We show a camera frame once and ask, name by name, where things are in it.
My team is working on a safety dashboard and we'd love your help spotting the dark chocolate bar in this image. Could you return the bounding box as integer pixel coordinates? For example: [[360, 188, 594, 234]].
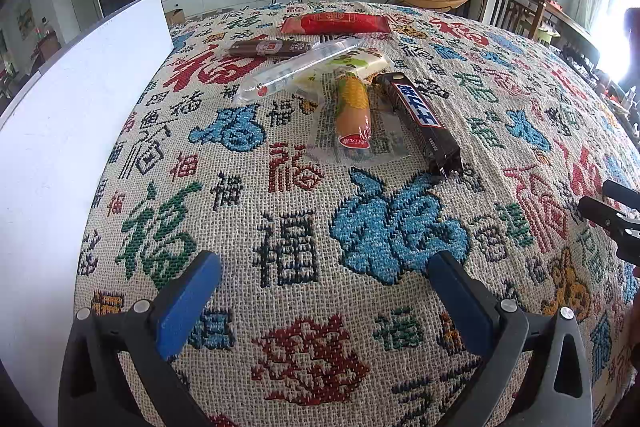
[[374, 72, 464, 176]]

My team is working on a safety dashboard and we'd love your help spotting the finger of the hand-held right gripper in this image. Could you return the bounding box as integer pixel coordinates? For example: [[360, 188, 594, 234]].
[[578, 196, 640, 269], [602, 179, 640, 210]]

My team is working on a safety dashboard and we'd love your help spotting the cluttered wooden table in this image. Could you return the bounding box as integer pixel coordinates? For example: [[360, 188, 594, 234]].
[[537, 0, 640, 118]]

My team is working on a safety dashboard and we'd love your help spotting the printed woven blanket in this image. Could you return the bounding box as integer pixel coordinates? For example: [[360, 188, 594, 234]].
[[75, 0, 640, 427]]

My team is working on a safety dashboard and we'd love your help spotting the pale green snack packet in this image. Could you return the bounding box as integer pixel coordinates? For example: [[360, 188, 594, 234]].
[[295, 47, 391, 100]]

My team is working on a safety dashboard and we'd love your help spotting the wall picture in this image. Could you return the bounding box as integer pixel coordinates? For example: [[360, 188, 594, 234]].
[[16, 0, 36, 39]]

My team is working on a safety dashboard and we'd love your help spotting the long clear plastic packet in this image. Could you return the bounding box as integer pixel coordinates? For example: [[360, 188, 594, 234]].
[[232, 36, 362, 104]]

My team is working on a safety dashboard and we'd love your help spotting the corn sausage clear packet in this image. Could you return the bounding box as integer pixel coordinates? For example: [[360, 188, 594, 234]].
[[307, 74, 412, 166]]

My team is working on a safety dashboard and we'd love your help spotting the dark wooden chair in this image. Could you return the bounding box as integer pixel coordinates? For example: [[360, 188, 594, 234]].
[[480, 0, 547, 39]]

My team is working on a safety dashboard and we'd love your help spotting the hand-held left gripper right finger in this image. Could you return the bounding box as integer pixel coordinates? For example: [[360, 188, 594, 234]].
[[428, 250, 594, 427]]

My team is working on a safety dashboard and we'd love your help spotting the brown snack bar packet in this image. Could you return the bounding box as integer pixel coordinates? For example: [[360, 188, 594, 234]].
[[227, 37, 314, 60]]

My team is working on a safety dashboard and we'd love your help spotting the white cardboard box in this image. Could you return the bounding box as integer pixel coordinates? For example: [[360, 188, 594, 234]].
[[0, 0, 175, 427]]

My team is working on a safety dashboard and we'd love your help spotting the red snack packet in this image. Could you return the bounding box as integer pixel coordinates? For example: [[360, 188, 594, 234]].
[[280, 12, 392, 36]]

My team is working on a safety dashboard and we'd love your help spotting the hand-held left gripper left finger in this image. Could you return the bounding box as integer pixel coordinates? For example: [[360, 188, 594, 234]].
[[59, 250, 222, 427]]

